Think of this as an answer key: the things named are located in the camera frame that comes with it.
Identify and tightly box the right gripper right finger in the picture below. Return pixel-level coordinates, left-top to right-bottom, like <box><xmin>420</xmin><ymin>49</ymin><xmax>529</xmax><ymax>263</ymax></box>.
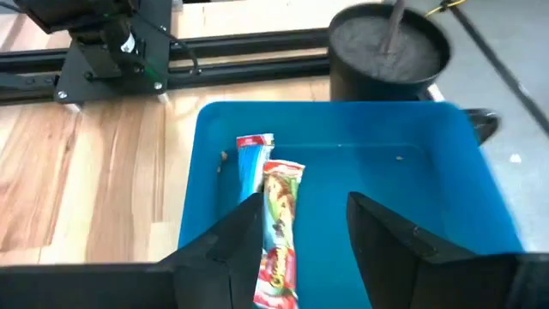
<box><xmin>346</xmin><ymin>191</ymin><xmax>486</xmax><ymax>309</ymax></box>

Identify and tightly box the yellow extension cable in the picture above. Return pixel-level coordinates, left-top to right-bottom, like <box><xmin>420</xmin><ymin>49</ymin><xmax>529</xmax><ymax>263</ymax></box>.
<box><xmin>424</xmin><ymin>0</ymin><xmax>468</xmax><ymax>18</ymax></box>

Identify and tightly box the blue red-topped granola bar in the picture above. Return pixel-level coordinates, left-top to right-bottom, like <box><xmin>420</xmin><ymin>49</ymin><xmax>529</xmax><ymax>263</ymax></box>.
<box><xmin>234</xmin><ymin>132</ymin><xmax>275</xmax><ymax>205</ymax></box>

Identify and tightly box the blue plastic bin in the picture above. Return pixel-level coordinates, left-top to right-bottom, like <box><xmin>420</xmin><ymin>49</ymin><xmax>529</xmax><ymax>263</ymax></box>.
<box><xmin>178</xmin><ymin>100</ymin><xmax>525</xmax><ymax>309</ymax></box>

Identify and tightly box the black plant pot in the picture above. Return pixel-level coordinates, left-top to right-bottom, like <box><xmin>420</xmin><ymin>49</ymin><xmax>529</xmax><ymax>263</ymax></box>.
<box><xmin>328</xmin><ymin>2</ymin><xmax>452</xmax><ymax>103</ymax></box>

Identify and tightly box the red green granola bar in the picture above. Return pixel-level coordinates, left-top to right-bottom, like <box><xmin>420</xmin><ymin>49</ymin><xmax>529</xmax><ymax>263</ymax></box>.
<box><xmin>251</xmin><ymin>159</ymin><xmax>306</xmax><ymax>309</ymax></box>

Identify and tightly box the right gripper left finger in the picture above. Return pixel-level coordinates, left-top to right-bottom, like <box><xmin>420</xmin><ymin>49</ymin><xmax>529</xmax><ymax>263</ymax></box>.
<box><xmin>158</xmin><ymin>192</ymin><xmax>264</xmax><ymax>309</ymax></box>

